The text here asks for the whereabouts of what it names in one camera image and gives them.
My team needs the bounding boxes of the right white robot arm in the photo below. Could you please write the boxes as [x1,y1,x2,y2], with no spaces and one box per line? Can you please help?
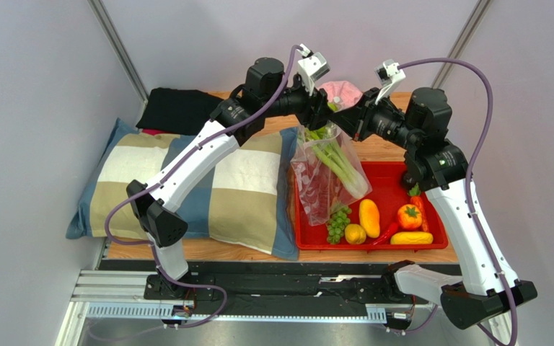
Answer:
[329,87,537,329]

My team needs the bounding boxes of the purple cable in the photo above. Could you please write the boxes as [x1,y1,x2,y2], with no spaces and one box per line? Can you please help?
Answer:
[397,57,519,346]
[102,44,307,329]

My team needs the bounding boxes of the plaid patchwork pillow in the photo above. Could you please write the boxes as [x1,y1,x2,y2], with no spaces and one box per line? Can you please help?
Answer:
[66,120,299,260]

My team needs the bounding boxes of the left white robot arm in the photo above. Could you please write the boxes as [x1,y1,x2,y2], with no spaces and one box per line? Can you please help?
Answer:
[127,53,332,283]

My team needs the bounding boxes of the yellow toy banana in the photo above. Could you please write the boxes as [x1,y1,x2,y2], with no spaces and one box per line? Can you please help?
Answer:
[390,231,434,245]

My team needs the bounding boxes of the clear zip top bag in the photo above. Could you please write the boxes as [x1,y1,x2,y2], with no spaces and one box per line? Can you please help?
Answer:
[291,122,372,226]

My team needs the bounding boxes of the pink bucket hat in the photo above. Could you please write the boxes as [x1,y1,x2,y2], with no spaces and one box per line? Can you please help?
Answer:
[320,81,363,110]

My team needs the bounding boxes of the red plastic tray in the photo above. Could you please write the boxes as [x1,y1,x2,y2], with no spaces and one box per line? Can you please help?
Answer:
[293,161,449,251]

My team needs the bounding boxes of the black folded cloth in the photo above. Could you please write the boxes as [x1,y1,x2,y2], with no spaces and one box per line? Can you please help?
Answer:
[136,87,222,136]

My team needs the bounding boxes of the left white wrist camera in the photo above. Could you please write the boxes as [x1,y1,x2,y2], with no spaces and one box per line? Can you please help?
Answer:
[297,44,330,97]

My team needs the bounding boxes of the toy carrot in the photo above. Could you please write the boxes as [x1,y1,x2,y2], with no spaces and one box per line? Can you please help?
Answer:
[408,184,430,233]

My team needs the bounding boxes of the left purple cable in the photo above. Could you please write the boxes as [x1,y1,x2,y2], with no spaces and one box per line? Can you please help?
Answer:
[102,44,307,329]

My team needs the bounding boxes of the green toy grapes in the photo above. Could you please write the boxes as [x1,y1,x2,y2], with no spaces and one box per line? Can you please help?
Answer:
[325,207,352,244]

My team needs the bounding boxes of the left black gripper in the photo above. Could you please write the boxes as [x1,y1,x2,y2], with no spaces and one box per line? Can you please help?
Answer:
[263,77,335,134]

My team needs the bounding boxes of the red toy chili pepper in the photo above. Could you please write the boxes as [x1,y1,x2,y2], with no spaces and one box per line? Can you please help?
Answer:
[371,221,400,246]

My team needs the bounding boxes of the red toy lobster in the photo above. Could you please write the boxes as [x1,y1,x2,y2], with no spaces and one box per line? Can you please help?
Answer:
[296,162,349,226]

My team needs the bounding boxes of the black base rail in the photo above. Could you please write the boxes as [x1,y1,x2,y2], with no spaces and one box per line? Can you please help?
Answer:
[84,259,429,332]

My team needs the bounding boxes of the orange toy mango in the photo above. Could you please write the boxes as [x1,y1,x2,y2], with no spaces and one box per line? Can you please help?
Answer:
[359,199,381,239]

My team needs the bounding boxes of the orange toy tomato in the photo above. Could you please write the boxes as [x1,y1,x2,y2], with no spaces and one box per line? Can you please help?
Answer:
[396,204,423,231]

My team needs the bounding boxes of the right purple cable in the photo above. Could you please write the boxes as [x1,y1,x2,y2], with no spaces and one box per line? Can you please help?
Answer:
[397,57,519,346]

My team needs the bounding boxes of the yellow toy lemon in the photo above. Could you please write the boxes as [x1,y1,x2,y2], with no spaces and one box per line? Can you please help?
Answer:
[344,223,366,245]

